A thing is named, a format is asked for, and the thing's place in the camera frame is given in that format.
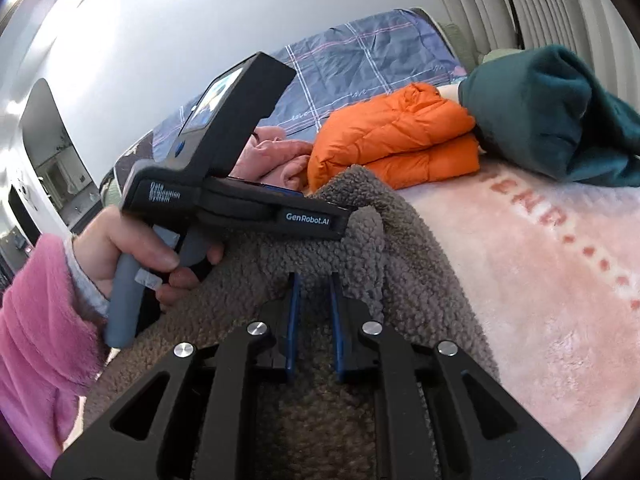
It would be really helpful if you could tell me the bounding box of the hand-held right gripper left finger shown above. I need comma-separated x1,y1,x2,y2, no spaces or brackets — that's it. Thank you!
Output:
52,272,303,480

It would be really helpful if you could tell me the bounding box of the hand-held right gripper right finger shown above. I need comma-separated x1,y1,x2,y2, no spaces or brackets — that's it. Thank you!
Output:
327,271,583,480

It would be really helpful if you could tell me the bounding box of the brown fleece jacket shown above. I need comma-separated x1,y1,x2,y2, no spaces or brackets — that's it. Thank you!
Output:
82,164,501,480

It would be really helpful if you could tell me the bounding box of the person's left forearm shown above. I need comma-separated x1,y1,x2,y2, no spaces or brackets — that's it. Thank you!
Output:
0,232,111,476

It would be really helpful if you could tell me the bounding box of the person's left hand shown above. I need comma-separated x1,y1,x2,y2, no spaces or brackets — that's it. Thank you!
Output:
72,205,226,311

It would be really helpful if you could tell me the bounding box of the pink garment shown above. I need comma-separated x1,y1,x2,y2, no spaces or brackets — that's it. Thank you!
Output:
232,125,313,193

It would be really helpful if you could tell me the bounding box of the dark patterned pillow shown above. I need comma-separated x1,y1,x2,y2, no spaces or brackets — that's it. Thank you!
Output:
100,132,156,196

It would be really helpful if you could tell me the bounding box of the blue plaid quilt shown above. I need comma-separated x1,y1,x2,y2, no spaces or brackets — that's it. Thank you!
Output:
150,7,468,161

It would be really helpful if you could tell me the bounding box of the orange down jacket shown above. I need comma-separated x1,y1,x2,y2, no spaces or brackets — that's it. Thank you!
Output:
306,82,482,192

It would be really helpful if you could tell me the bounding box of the pink fluffy blanket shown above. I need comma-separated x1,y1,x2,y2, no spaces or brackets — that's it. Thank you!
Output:
400,160,640,476

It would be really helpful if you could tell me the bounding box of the green pillow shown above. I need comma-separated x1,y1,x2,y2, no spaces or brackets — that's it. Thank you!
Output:
442,22,521,68

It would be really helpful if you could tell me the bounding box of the grey curtain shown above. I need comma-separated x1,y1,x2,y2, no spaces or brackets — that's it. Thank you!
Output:
425,0,621,61

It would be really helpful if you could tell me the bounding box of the dark green sweatshirt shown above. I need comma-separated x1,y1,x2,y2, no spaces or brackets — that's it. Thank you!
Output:
457,44,640,188

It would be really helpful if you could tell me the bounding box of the arched wall mirror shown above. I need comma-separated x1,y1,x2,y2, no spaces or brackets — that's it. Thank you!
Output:
20,77,101,221

